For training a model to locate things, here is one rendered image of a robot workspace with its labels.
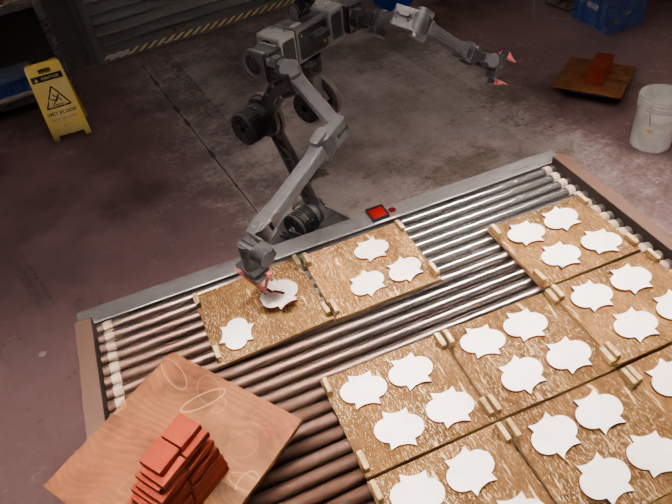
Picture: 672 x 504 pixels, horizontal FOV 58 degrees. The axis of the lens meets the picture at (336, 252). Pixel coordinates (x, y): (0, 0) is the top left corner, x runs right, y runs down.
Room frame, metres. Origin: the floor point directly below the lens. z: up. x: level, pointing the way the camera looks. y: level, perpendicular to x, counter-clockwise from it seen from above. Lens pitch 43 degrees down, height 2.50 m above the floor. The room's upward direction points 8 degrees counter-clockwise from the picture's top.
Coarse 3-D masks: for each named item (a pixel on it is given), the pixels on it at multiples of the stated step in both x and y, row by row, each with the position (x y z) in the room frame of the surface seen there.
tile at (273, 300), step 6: (288, 288) 1.48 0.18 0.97; (294, 288) 1.48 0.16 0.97; (270, 294) 1.46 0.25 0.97; (276, 294) 1.46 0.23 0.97; (282, 294) 1.45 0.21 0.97; (288, 294) 1.45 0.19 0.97; (294, 294) 1.45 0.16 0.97; (264, 300) 1.44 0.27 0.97; (270, 300) 1.43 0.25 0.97; (276, 300) 1.43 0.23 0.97; (282, 300) 1.43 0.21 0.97; (288, 300) 1.42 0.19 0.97; (294, 300) 1.42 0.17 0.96; (264, 306) 1.41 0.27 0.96; (270, 306) 1.41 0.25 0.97; (276, 306) 1.40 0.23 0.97; (282, 306) 1.40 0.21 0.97
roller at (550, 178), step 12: (540, 180) 1.95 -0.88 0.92; (552, 180) 1.95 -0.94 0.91; (504, 192) 1.90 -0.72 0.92; (516, 192) 1.90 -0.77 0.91; (468, 204) 1.86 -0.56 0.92; (480, 204) 1.85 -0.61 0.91; (432, 216) 1.82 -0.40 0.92; (444, 216) 1.81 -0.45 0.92; (456, 216) 1.81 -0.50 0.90; (408, 228) 1.76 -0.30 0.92; (420, 228) 1.77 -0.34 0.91; (168, 312) 1.49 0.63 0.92; (180, 312) 1.48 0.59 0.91; (132, 324) 1.45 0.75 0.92; (144, 324) 1.45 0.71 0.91; (156, 324) 1.45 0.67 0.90; (108, 336) 1.41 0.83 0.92; (120, 336) 1.42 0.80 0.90
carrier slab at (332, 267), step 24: (360, 240) 1.71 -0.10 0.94; (408, 240) 1.67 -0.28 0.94; (312, 264) 1.62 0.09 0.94; (336, 264) 1.60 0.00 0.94; (360, 264) 1.58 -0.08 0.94; (384, 264) 1.56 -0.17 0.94; (336, 288) 1.48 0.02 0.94; (384, 288) 1.44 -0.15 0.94; (408, 288) 1.43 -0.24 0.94; (360, 312) 1.36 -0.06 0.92
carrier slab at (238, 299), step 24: (288, 264) 1.63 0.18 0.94; (216, 288) 1.56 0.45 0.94; (240, 288) 1.54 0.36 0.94; (312, 288) 1.49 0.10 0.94; (216, 312) 1.44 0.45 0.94; (240, 312) 1.42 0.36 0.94; (264, 312) 1.41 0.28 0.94; (288, 312) 1.39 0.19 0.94; (312, 312) 1.38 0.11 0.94; (216, 336) 1.33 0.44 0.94; (264, 336) 1.30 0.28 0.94; (288, 336) 1.29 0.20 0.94; (240, 360) 1.23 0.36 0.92
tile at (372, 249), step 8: (368, 240) 1.69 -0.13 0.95; (376, 240) 1.69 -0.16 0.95; (384, 240) 1.68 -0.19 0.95; (360, 248) 1.66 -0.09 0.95; (368, 248) 1.65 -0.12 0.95; (376, 248) 1.64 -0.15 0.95; (384, 248) 1.64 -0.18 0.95; (360, 256) 1.61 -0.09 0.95; (368, 256) 1.61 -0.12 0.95; (376, 256) 1.60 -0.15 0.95; (384, 256) 1.60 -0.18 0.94
